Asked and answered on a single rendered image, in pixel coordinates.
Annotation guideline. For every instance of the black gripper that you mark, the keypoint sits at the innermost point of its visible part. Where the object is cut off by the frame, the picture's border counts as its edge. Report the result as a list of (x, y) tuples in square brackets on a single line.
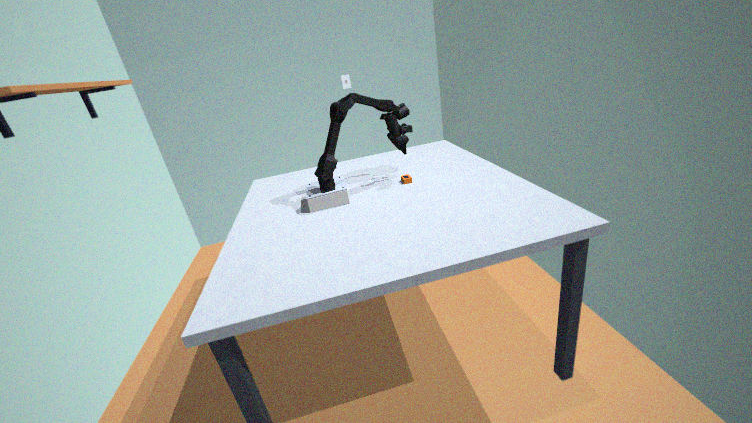
[(397, 138)]

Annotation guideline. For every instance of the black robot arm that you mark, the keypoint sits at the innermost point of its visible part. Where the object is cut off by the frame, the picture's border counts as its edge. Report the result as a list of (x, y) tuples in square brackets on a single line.
[(338, 111)]

